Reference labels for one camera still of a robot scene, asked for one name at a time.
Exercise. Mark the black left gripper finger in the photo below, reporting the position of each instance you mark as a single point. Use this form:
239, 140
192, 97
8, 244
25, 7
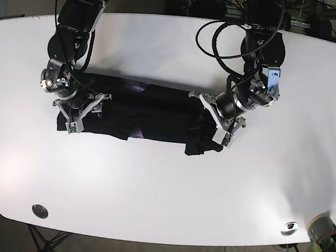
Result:
198, 121

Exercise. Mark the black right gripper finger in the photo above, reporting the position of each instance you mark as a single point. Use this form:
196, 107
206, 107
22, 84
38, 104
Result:
98, 110

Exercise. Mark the left gripper body silver black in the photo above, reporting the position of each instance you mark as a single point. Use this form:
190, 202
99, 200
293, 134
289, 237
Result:
225, 113

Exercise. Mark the right gripper body silver black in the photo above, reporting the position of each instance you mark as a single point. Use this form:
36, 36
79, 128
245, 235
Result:
76, 107

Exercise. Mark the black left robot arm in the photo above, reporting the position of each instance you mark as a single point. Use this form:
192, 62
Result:
253, 74

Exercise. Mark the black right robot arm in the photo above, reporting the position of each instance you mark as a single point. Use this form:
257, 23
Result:
69, 51

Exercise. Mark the left silver table grommet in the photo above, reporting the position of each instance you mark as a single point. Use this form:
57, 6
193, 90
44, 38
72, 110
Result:
40, 211

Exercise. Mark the silver table grommet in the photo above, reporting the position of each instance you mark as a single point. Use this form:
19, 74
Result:
40, 211
289, 228

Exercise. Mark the right silver table grommet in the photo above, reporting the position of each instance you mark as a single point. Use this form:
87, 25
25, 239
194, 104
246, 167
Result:
289, 228

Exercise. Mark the black folding table legs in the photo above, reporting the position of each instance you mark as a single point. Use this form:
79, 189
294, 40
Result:
47, 245

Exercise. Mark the grey plant pot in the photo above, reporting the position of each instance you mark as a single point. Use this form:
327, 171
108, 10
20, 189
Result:
320, 227

